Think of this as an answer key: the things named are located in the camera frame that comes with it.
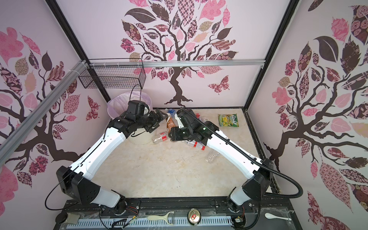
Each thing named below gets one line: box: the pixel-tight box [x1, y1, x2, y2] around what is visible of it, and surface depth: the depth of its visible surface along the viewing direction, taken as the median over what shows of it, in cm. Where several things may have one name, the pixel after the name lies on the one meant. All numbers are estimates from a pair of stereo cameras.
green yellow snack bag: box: [218, 113, 240, 127], surface depth 112 cm
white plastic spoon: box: [264, 212, 292, 221], surface depth 72 cm
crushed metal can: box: [187, 207, 202, 226], surface depth 63 cm
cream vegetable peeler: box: [147, 210, 175, 226], surface depth 72 cm
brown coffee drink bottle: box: [166, 115, 177, 132], surface depth 74 cm
